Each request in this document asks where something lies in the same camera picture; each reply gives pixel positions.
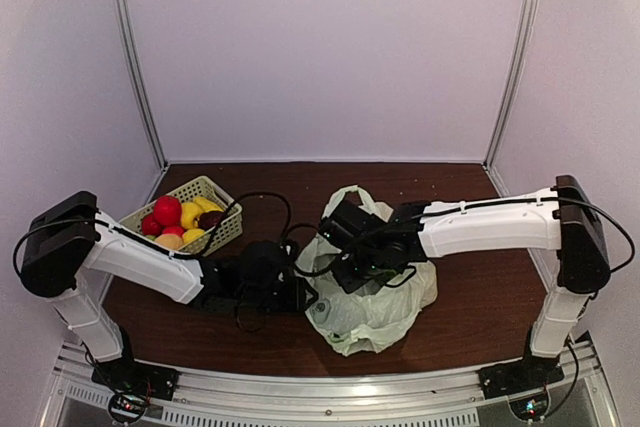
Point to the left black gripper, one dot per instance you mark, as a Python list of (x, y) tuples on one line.
[(297, 297)]

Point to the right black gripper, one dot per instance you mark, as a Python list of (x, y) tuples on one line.
[(349, 282)]

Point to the pale green plastic bag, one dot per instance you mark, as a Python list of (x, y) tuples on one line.
[(372, 318)]

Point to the yellow mango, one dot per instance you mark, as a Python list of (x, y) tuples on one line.
[(190, 215)]

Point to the peach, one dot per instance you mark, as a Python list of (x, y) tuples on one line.
[(170, 241)]

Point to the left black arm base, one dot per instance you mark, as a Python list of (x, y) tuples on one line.
[(127, 375)]

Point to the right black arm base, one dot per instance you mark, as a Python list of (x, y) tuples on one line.
[(528, 373)]

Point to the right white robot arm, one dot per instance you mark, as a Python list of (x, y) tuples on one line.
[(558, 219)]

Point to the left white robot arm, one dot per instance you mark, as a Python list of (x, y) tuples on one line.
[(74, 237)]

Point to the dark red fruit in basket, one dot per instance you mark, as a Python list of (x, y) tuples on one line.
[(210, 220)]

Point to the yellow lemon in basket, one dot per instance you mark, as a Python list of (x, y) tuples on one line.
[(191, 235)]

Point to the yellow banana in basket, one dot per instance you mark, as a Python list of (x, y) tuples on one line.
[(207, 205)]

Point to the red apple in basket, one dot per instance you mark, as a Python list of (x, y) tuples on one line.
[(150, 226)]

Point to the right aluminium corner post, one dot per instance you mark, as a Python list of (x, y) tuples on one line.
[(524, 32)]

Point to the aluminium corner post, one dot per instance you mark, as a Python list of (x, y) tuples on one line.
[(524, 32), (135, 73)]

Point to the aluminium front rail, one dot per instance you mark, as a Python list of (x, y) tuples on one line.
[(441, 398)]

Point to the left aluminium corner post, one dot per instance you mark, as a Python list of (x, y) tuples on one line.
[(135, 73)]

